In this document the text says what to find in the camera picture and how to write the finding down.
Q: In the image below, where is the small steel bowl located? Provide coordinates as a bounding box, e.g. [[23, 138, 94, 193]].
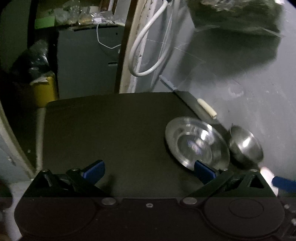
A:
[[228, 125, 264, 169]]

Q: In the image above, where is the thin white cable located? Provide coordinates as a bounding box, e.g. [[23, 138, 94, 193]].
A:
[[96, 22, 123, 49]]

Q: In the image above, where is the dark green bundle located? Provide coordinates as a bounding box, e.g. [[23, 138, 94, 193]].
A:
[[187, 0, 284, 35]]

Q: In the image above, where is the grey metal cabinet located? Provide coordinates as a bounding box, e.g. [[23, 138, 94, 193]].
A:
[[57, 25, 123, 100]]

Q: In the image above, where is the cream stick-shaped object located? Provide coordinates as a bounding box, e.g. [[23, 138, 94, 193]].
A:
[[197, 98, 217, 120]]

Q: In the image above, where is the white flexible hose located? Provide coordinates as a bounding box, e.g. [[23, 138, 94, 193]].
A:
[[128, 0, 178, 77]]

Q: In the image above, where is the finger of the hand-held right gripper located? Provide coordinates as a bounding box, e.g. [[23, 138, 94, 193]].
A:
[[272, 176, 296, 193]]

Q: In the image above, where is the steel plate with blue sticker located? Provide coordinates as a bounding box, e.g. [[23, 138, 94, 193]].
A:
[[165, 116, 230, 172]]

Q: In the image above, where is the green box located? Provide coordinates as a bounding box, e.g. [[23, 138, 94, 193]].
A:
[[35, 17, 56, 29]]

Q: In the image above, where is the black garbage bag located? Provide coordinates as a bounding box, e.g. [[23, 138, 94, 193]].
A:
[[13, 39, 52, 81]]

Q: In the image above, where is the yellow bin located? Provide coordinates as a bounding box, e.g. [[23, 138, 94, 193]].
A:
[[30, 72, 58, 108]]

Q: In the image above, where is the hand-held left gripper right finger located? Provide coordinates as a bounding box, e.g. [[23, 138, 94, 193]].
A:
[[180, 161, 277, 207]]

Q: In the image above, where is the cream door jamb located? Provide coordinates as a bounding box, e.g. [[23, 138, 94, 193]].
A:
[[118, 0, 151, 93]]

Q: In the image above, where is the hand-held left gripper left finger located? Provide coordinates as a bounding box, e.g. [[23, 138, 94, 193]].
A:
[[23, 159, 117, 207]]

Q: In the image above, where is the pile of clear plastic packets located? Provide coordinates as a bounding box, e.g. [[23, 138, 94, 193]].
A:
[[54, 0, 126, 26]]

